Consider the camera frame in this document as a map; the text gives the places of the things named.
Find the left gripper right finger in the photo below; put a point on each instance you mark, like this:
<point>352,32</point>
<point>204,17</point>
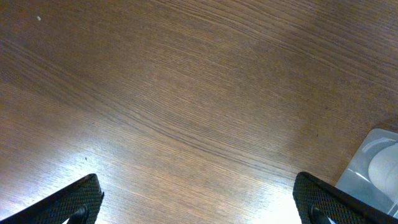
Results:
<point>320,202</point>

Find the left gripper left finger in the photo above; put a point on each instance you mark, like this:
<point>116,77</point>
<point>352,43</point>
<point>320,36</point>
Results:
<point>78,202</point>

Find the cream cup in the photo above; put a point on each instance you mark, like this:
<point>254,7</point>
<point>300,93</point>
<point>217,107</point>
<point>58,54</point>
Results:
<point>383,171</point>

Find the clear plastic storage container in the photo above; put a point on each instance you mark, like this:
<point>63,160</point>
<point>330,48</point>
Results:
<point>355,179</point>

